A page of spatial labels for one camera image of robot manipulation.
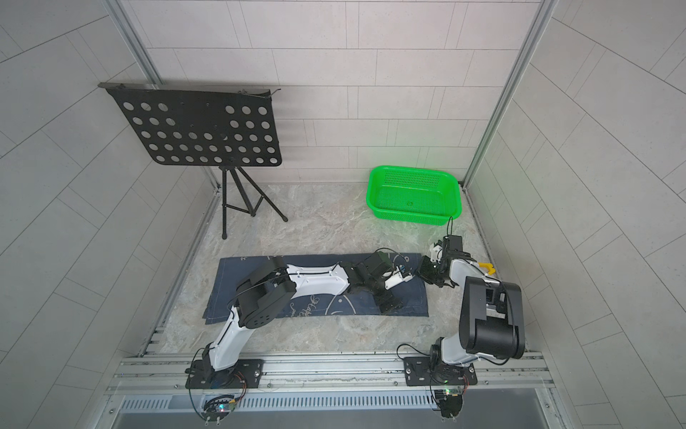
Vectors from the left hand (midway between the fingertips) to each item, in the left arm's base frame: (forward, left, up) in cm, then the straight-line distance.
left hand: (401, 294), depth 87 cm
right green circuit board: (-29, -10, 0) cm, 30 cm away
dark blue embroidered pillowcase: (-4, +22, +3) cm, 23 cm away
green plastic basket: (+42, -10, +3) cm, 43 cm away
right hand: (+9, -6, +2) cm, 11 cm away
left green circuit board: (-30, +49, +2) cm, 58 cm away
